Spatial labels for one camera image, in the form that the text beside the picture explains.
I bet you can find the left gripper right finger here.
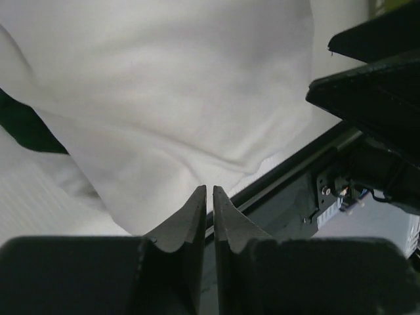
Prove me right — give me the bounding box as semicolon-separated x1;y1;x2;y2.
213;186;419;314

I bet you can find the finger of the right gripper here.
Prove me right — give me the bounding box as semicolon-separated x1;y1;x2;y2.
306;49;419;161
328;6;419;63

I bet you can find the white and green t-shirt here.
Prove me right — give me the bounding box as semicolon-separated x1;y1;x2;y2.
0;0;316;237

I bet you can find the olive green plastic bin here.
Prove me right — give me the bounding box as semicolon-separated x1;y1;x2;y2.
367;0;410;18

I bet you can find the right white cable duct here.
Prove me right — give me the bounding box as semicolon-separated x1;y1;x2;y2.
317;200;341;230

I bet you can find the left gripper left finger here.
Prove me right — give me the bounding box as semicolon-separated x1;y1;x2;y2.
1;186;206;314

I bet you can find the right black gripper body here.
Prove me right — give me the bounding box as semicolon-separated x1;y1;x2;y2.
347;135;419;216

